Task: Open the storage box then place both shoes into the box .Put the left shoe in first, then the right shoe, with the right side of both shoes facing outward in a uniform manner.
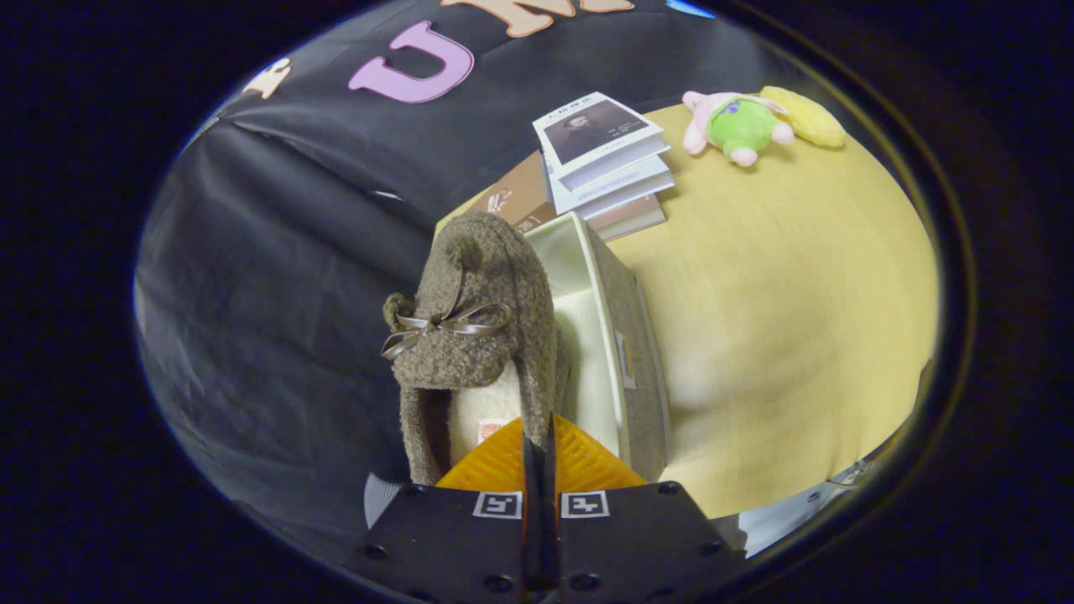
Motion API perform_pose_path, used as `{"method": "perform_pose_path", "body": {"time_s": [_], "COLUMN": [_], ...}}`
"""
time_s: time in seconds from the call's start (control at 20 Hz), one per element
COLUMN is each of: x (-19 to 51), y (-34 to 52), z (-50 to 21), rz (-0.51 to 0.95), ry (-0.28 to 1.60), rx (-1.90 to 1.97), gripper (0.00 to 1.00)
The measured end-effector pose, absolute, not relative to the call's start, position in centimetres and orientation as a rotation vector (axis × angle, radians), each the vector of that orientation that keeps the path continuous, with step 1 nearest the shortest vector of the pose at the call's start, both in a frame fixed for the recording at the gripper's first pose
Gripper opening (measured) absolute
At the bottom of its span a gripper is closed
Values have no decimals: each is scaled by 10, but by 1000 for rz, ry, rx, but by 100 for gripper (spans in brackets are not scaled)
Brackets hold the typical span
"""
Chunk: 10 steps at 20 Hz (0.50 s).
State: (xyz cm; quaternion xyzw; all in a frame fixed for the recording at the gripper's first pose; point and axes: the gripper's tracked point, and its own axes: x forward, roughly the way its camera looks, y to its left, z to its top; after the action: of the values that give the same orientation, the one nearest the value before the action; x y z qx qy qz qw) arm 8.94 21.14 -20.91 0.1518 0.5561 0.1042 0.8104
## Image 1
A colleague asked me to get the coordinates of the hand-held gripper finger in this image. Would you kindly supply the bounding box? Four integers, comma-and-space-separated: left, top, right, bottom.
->
540, 413, 749, 604
347, 414, 543, 604

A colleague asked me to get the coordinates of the gray fabric storage box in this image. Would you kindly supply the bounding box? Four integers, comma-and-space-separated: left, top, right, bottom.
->
524, 211, 673, 485

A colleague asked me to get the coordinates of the brown fuzzy slipper shoe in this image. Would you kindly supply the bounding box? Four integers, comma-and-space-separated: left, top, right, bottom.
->
381, 211, 572, 488

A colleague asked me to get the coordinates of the pale brown edged book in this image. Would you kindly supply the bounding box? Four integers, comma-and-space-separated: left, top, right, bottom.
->
587, 194, 669, 243

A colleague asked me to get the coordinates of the brown cover flat book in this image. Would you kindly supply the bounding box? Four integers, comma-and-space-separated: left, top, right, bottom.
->
461, 150, 558, 235

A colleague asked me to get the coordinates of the plain white thick book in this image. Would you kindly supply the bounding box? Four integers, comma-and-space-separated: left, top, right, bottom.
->
547, 154, 675, 216

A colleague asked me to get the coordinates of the black backdrop cloth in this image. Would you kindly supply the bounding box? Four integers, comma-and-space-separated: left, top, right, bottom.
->
133, 0, 743, 548

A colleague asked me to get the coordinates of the white portrait cover book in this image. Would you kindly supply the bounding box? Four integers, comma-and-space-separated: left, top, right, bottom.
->
532, 91, 670, 181

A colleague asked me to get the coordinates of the green and pink plush toy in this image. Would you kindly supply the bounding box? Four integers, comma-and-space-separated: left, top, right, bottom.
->
680, 90, 796, 168

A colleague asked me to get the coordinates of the yellow plush cushion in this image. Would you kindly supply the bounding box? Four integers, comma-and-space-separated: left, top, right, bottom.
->
759, 85, 847, 150

